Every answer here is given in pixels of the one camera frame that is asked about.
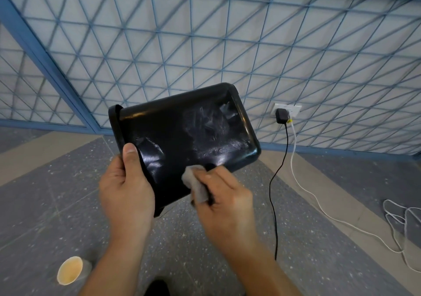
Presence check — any person's left hand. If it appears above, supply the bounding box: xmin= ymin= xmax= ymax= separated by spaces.
xmin=99 ymin=143 xmax=156 ymax=240

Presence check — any person's right hand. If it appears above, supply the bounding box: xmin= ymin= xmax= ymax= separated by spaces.
xmin=191 ymin=166 xmax=259 ymax=257

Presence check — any grey sanding cloth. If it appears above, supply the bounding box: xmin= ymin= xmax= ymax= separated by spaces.
xmin=182 ymin=165 xmax=211 ymax=205

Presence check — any black plastic seat panel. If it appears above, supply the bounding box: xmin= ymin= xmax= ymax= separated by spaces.
xmin=108 ymin=83 xmax=262 ymax=218

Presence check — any person's right forearm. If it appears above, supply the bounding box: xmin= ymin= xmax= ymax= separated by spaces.
xmin=227 ymin=237 xmax=303 ymax=296

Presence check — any person's left forearm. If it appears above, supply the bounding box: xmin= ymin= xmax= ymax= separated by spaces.
xmin=79 ymin=237 xmax=148 ymax=296

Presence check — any person's black shoe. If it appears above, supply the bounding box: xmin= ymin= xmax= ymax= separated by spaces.
xmin=143 ymin=279 xmax=171 ymax=296

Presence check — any paper cup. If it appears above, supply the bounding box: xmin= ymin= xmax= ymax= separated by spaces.
xmin=57 ymin=256 xmax=93 ymax=286

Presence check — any blue metal grille partition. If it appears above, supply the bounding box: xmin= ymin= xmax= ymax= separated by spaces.
xmin=0 ymin=0 xmax=421 ymax=156

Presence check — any black cable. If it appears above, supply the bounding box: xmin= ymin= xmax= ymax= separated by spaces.
xmin=269 ymin=123 xmax=290 ymax=261

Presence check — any white wall socket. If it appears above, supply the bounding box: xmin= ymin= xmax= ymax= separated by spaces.
xmin=272 ymin=103 xmax=302 ymax=118

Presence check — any white cable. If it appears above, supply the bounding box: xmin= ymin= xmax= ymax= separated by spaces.
xmin=289 ymin=120 xmax=421 ymax=273

